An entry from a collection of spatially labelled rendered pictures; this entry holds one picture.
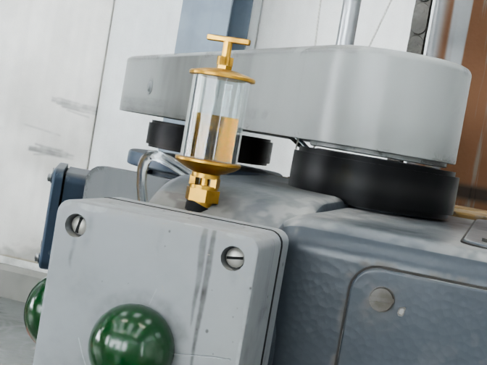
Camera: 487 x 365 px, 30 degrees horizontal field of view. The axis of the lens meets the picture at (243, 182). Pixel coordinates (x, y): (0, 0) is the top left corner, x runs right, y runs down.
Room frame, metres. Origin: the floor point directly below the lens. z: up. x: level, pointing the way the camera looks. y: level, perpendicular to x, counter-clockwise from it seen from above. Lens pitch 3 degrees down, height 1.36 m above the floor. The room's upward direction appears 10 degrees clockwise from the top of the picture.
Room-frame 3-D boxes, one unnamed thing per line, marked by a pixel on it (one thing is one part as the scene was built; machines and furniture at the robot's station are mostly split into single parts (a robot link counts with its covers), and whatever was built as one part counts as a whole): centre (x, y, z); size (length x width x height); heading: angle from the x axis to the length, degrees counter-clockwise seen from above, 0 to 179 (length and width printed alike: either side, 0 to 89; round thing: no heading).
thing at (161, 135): (0.87, 0.04, 1.35); 0.12 x 0.12 x 0.04
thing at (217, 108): (0.39, 0.02, 1.37); 0.03 x 0.02 x 0.03; 74
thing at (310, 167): (0.49, -0.07, 1.35); 0.09 x 0.09 x 0.03
